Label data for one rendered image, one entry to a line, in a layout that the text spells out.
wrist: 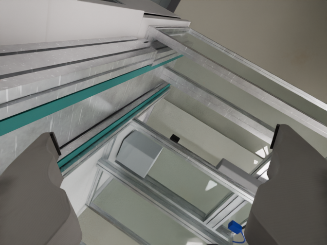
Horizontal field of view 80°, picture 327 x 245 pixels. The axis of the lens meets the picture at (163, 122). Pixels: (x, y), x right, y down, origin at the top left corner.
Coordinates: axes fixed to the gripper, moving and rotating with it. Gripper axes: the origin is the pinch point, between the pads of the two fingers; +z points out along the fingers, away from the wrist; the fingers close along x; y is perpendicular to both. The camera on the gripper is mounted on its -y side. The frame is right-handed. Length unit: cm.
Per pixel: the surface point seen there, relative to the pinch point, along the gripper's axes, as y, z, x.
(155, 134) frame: 41, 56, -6
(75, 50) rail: 1.0, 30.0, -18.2
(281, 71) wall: 83, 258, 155
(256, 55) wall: 64, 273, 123
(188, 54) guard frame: 10, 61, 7
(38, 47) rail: -0.7, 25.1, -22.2
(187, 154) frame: 47, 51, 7
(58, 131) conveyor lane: 18.9, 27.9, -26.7
